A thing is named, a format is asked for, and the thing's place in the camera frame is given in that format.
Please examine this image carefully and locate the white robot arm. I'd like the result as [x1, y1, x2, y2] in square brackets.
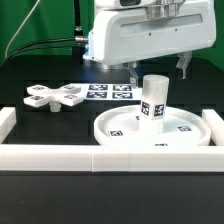
[83, 0, 216, 88]

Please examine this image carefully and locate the black cable bundle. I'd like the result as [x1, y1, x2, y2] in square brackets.
[1, 37, 90, 66]

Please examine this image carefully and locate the white U-shaped boundary frame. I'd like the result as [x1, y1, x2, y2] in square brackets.
[0, 107, 224, 172]

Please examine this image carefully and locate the white round table top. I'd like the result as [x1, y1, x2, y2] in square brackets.
[94, 105, 211, 147]

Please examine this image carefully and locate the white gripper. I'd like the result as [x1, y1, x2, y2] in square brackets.
[88, 0, 212, 89]

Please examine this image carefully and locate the white sheet with markers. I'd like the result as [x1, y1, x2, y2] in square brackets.
[77, 83, 142, 101]

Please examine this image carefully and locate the white cross-shaped table base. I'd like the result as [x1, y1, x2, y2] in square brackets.
[23, 83, 84, 112]

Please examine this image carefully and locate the black vertical cable connector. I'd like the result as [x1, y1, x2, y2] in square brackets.
[73, 0, 83, 37]

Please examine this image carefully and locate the white cable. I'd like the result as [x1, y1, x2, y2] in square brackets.
[4, 0, 42, 60]

